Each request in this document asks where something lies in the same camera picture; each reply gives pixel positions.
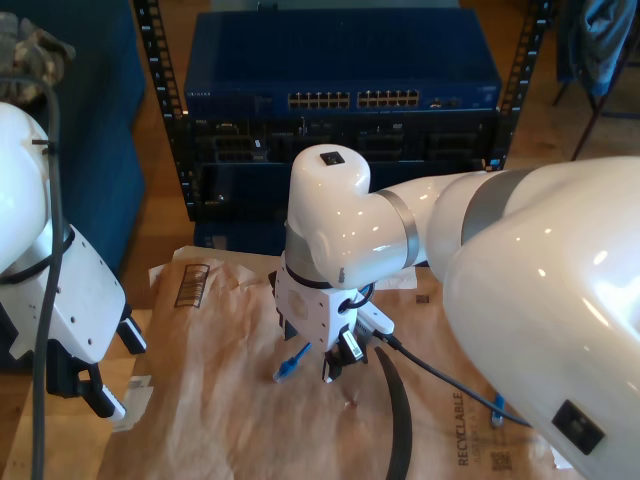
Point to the black rack server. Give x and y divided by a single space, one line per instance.
240 145

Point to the dark metal chair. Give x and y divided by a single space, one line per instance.
580 145

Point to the blue-grey jacket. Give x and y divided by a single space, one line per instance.
600 40

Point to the blue sofa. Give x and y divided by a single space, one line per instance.
100 150

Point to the black rack frame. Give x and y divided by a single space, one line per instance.
160 75

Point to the blue metal case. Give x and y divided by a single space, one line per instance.
240 240

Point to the camouflage cloth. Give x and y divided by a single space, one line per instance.
35 55

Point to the brown paper mailer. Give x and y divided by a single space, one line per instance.
225 400

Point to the black rack drawer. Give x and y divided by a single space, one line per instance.
240 195

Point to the blue network switch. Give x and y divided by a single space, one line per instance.
340 50

